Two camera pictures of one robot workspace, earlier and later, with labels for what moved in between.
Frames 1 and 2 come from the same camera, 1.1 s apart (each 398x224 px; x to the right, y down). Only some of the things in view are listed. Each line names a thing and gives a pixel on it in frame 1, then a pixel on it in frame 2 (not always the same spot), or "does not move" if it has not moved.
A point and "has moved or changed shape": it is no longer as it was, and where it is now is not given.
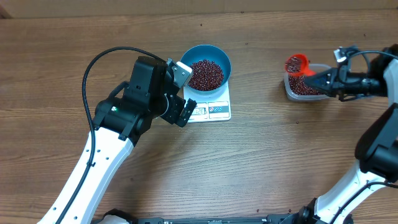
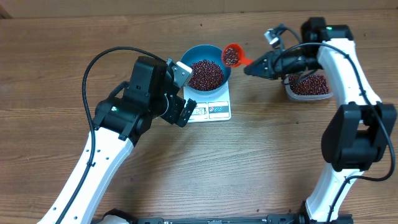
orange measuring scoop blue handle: x=305 y=70 has moved or changed shape
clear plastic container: x=296 y=87 does not move
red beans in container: x=298 y=84 does not move
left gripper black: x=178 y=106 does not move
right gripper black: x=336 y=83 to x=268 y=65
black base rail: x=289 y=219 does not move
